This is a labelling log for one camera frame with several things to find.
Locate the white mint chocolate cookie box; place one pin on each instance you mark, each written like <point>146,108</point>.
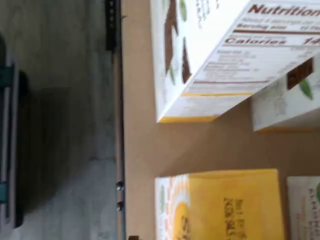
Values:
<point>275,110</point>
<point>220,75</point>

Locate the wooden shelf board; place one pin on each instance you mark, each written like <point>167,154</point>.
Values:
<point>140,125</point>

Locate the white yellow almond bars box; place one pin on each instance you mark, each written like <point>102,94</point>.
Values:
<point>225,200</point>
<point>305,212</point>

